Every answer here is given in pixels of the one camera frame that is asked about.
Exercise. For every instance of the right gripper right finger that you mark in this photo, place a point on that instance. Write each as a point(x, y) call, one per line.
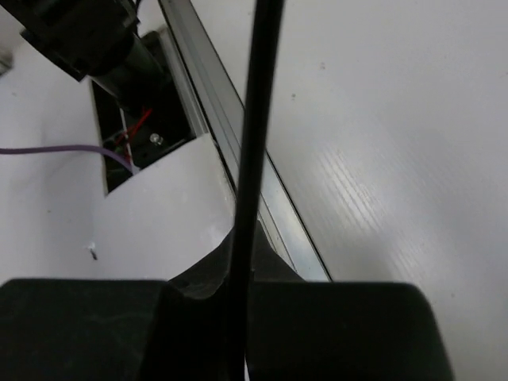
point(302, 330)

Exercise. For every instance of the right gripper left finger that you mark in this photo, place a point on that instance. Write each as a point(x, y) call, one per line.
point(83, 329)

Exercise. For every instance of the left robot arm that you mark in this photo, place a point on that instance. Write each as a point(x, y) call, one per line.
point(95, 39)

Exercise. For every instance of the aluminium rail front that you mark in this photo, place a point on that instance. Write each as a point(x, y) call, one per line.
point(224, 111)

